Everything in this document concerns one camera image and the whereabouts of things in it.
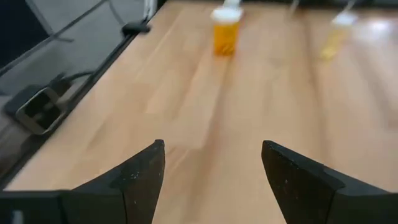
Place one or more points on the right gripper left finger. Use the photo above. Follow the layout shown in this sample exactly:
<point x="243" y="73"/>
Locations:
<point x="133" y="193"/>

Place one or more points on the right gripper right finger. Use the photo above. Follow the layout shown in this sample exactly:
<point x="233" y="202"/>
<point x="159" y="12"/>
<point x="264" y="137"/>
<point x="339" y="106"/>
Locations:
<point x="304" y="193"/>

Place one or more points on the yellow pill vial white cap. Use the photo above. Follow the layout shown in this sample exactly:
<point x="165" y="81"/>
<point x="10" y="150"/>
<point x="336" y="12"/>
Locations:
<point x="334" y="40"/>

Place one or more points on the orange pill vial white cap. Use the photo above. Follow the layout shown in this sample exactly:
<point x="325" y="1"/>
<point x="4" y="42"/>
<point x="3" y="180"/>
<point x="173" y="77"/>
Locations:
<point x="226" y="34"/>

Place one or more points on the black table clamp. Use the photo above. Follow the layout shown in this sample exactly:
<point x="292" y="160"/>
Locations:
<point x="135" y="28"/>

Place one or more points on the black aluminium table frame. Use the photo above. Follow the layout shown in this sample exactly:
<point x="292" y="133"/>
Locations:
<point x="91" y="80"/>

